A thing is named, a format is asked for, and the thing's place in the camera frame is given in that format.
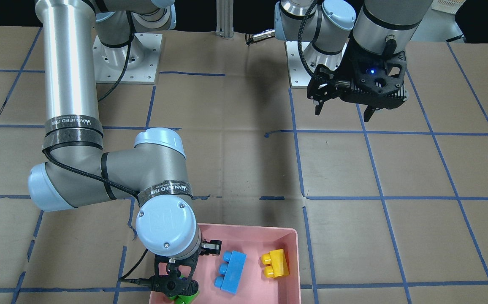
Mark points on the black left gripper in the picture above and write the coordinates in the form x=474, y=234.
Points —
x=351, y=64

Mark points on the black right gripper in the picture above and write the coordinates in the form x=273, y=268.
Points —
x=211, y=246

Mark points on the blue toy block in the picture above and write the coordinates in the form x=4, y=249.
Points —
x=230, y=271

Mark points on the yellow toy block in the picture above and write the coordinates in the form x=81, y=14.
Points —
x=275, y=263

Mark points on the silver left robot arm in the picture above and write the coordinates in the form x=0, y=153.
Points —
x=322, y=29

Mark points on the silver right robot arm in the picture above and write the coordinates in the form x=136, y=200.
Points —
x=78, y=173

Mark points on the pink plastic box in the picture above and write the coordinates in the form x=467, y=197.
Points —
x=254, y=287

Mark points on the green toy block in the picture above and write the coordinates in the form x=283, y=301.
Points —
x=182, y=290

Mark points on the aluminium frame post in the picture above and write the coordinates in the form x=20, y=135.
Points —
x=224, y=15

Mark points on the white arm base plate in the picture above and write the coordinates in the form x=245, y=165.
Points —
x=143, y=60

